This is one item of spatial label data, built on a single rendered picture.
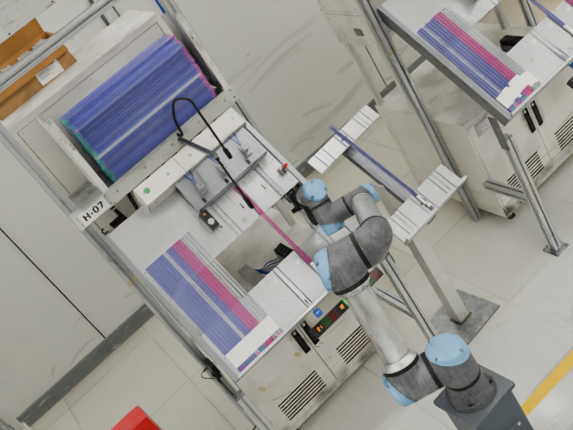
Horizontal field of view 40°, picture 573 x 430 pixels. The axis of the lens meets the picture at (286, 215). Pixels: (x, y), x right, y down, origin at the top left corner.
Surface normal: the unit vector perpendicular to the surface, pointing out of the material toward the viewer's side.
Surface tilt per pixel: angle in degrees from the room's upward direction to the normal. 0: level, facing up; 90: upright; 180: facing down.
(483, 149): 90
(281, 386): 90
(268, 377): 90
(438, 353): 8
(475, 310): 0
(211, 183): 48
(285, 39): 90
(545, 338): 0
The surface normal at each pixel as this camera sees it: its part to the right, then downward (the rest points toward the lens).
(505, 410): 0.54, 0.21
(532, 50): 0.00, -0.33
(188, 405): -0.49, -0.71
